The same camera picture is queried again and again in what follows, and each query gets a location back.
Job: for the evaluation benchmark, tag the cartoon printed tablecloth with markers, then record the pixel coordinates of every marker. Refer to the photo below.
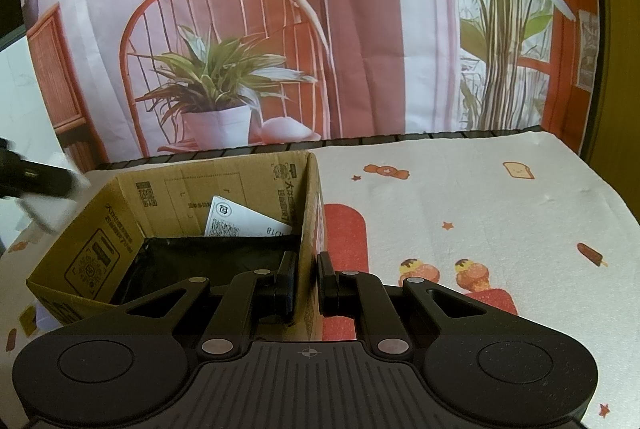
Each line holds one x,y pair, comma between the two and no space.
475,209

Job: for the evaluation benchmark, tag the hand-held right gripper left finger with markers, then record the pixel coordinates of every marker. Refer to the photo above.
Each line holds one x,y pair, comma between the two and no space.
288,294

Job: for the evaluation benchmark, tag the brown cardboard box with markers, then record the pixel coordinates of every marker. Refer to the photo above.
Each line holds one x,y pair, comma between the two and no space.
125,204

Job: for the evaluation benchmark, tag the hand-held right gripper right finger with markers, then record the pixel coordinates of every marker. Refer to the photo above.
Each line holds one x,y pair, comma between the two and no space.
325,291

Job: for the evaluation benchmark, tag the white foil packet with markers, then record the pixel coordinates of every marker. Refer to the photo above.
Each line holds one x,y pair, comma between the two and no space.
240,221

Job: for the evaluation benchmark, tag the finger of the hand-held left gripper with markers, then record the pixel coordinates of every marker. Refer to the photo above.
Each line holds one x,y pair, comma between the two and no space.
35,176

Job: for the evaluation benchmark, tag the printed backdrop cloth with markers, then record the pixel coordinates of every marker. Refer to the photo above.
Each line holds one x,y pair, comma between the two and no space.
350,34

